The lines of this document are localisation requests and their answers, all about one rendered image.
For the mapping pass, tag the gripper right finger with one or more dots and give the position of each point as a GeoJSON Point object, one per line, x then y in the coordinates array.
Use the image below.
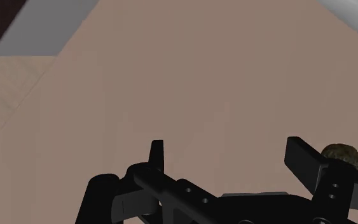
{"type": "Point", "coordinates": [330, 178]}

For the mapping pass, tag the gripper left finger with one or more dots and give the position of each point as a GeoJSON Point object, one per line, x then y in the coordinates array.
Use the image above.
{"type": "Point", "coordinates": [154, 189]}

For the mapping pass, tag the brown mottled round object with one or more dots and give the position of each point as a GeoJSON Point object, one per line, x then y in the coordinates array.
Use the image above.
{"type": "Point", "coordinates": [344, 155]}

